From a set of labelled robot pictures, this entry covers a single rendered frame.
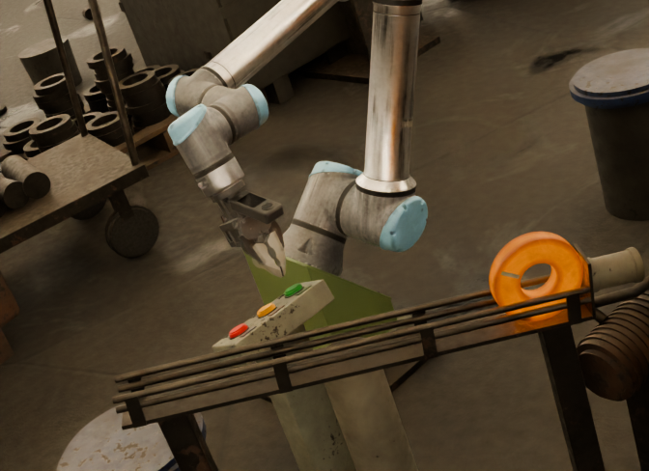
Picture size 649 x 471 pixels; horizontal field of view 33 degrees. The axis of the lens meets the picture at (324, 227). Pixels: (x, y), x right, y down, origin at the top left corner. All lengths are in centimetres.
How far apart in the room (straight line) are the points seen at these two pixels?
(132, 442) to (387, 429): 53
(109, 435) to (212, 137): 67
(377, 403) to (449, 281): 116
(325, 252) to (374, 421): 72
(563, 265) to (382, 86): 91
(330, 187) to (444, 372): 57
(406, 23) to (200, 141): 65
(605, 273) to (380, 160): 93
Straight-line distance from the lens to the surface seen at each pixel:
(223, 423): 299
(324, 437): 232
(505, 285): 179
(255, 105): 222
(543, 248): 179
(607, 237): 326
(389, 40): 255
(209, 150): 214
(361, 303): 278
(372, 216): 265
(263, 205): 210
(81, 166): 417
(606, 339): 194
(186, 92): 230
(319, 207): 275
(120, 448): 229
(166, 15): 520
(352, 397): 210
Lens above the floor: 167
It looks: 27 degrees down
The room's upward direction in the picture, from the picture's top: 19 degrees counter-clockwise
